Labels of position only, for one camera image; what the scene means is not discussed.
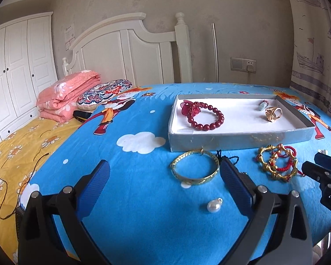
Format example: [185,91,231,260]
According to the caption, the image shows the gold bamboo link bracelet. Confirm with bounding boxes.
[255,143,299,183]

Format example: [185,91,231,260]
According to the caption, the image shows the white pearl pendant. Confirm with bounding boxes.
[207,197,223,213]

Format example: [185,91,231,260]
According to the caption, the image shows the green jade pendant black cord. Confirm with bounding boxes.
[215,149,240,169]

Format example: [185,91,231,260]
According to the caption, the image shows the gold bangle bracelet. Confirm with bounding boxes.
[169,148,221,186]

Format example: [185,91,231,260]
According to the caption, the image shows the grey white jewelry tray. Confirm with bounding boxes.
[168,93,315,152]

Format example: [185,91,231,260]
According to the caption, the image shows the yellow daisy bed sheet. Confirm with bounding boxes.
[0,117,79,264]

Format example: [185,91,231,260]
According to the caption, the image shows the blue cartoon bed sheet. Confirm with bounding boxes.
[21,83,331,264]

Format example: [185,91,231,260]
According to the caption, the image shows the black folding fan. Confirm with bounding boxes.
[73,110,92,123]

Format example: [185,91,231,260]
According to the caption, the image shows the folded pink quilt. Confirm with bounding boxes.
[36,70,101,123]

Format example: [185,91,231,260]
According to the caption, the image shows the patterned round pillow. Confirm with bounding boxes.
[76,79,133,111]

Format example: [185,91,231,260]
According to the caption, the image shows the red flower hair ornament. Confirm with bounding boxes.
[181,100,201,118]

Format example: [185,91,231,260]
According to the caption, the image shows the ship print curtain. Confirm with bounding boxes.
[290,0,331,117]

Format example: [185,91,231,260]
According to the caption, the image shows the silver metal pole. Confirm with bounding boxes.
[211,23,219,83]

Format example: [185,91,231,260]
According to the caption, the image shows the white wardrobe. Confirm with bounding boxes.
[0,12,57,142]

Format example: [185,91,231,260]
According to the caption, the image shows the white wooden headboard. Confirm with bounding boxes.
[63,12,192,86]

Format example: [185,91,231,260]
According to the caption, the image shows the black thin cord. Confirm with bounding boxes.
[0,152,51,221]

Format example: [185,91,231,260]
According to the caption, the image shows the gold openwork ring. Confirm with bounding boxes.
[264,106,284,123]

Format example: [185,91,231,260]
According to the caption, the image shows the white plug and cable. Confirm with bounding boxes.
[246,64,255,85]

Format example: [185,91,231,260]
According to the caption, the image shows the dark red bead bracelet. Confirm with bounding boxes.
[186,102,225,132]

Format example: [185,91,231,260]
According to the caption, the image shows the grey wall socket panel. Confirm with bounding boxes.
[231,57,256,73]

